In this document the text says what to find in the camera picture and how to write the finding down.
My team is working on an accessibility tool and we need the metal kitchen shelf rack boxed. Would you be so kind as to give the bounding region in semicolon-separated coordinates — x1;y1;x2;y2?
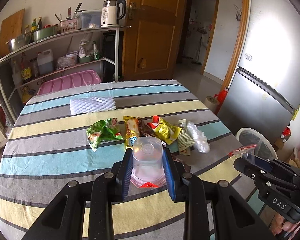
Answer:
0;25;131;126

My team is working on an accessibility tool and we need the green basin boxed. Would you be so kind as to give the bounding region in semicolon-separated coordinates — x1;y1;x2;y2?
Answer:
32;25;58;42

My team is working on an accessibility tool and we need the striped tablecloth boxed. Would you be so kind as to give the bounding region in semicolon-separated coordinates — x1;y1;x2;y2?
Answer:
0;79;278;240

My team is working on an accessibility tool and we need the person's right hand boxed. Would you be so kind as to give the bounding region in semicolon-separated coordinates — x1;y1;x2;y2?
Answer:
270;213;297;235

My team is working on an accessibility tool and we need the brown wooden door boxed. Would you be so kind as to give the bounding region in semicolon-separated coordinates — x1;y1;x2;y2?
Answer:
122;0;186;81

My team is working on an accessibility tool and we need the paper roll on floor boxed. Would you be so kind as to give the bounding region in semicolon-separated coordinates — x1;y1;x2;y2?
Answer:
204;96;219;112

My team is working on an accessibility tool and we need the pink utensil holder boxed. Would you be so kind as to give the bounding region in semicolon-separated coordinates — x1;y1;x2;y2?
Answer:
60;19;77;33

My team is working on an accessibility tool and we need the wooden cutting board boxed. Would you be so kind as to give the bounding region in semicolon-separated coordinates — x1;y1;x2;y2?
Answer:
0;9;25;58

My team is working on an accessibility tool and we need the clear plastic storage box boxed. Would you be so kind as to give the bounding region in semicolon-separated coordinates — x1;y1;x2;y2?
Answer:
80;10;101;29

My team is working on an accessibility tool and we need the clear crumpled plastic bag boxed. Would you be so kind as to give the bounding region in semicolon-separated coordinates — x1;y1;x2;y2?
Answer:
186;121;210;153

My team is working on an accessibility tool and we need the steel mixing bowl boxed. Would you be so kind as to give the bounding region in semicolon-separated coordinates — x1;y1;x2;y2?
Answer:
5;33;32;52

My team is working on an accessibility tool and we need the clear cup pink lid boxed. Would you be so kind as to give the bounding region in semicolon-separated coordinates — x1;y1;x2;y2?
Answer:
131;137;166;188

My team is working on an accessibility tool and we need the yellow red snack wrapper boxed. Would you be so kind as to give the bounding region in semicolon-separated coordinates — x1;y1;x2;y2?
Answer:
147;115;181;145

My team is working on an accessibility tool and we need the orange gold snack wrapper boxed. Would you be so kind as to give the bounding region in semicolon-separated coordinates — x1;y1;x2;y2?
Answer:
123;116;140;148

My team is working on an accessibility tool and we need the clear cup red lid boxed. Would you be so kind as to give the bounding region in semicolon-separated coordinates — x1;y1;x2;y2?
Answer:
228;144;257;163

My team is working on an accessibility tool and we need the pale green snack wrapper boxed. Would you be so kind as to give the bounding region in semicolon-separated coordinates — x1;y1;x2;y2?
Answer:
177;119;194;155

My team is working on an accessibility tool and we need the brown coffee wrapper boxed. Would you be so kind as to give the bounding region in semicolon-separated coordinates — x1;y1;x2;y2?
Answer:
137;117;156;137

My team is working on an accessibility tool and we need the soy sauce bottle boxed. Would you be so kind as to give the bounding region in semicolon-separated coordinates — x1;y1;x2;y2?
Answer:
20;52;32;83

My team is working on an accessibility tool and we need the pink plastic tray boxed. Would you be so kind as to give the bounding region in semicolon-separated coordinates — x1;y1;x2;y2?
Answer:
37;70;102;95

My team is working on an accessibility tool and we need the white electric kettle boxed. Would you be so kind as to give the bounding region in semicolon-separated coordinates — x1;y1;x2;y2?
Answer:
101;0;126;27

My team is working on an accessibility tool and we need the silver refrigerator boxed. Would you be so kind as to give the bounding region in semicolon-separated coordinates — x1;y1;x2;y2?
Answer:
218;0;300;142

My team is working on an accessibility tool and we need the white oil jug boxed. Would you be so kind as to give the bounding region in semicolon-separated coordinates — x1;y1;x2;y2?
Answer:
37;49;54;75

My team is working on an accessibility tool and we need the white trash bin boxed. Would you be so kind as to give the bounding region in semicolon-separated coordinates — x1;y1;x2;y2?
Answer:
236;127;278;160

